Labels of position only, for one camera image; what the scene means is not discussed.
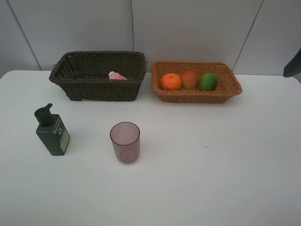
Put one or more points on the orange mandarin fruit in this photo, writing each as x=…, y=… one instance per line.
x=171, y=82

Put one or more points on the red yellow peach fruit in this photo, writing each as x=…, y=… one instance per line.
x=189, y=79

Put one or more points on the pink lotion bottle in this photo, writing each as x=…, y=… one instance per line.
x=116, y=76

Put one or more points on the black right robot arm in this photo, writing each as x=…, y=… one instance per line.
x=294, y=66

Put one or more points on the translucent purple plastic cup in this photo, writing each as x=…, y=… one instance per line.
x=125, y=138

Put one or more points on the dark brown wicker basket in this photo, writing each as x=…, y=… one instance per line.
x=83, y=75

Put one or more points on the light brown wicker basket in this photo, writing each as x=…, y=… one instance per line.
x=227, y=87

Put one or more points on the dark green pump bottle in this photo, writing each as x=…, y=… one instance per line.
x=52, y=131

